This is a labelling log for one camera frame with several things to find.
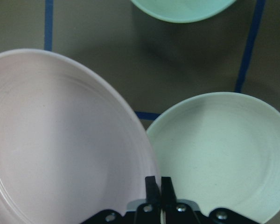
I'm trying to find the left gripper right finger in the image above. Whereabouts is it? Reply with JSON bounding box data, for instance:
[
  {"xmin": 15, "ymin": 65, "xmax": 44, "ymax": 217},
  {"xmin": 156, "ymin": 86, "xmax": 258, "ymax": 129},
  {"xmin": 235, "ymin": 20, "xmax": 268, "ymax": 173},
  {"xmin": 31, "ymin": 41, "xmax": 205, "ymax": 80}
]
[{"xmin": 161, "ymin": 177, "xmax": 201, "ymax": 224}]

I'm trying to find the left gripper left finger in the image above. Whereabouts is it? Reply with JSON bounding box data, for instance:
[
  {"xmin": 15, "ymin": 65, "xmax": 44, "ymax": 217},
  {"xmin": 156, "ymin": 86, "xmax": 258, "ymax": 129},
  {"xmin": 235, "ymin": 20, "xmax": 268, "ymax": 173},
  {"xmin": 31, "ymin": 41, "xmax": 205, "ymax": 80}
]
[{"xmin": 145, "ymin": 176, "xmax": 161, "ymax": 224}]

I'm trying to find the pink plate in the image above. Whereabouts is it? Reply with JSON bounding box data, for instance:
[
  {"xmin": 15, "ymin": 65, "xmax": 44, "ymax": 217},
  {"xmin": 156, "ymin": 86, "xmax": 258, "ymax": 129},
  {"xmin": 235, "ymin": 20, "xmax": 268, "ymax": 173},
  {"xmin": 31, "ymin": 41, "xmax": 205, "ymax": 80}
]
[{"xmin": 0, "ymin": 49, "xmax": 160, "ymax": 224}]

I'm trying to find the cream white plate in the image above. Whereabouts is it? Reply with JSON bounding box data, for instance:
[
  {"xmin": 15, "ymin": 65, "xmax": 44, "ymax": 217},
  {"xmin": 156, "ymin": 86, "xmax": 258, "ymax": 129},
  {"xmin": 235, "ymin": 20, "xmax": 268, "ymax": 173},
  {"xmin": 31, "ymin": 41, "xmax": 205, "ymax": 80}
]
[{"xmin": 147, "ymin": 92, "xmax": 280, "ymax": 224}]

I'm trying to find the mint green bowl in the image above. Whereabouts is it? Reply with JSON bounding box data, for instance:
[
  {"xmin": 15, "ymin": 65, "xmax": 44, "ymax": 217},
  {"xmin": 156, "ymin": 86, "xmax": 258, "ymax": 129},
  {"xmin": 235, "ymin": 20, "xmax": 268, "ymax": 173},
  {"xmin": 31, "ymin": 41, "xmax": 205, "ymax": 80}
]
[{"xmin": 132, "ymin": 0, "xmax": 235, "ymax": 23}]

